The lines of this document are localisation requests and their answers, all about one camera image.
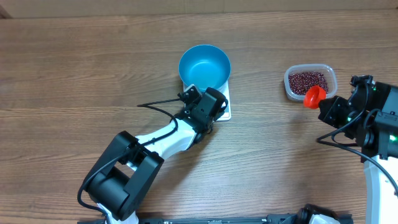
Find red measuring scoop blue handle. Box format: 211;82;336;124
303;85;326;110

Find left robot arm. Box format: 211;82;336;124
77;85;229;223

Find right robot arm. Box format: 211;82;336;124
317;75;397;223

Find white digital kitchen scale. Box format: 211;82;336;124
183;81;232;122

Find blue bowl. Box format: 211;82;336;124
178;44;232;92

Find red beans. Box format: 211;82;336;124
288;71;329;95

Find clear plastic container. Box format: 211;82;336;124
284;63;338;102

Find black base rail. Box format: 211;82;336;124
77;203;354;224

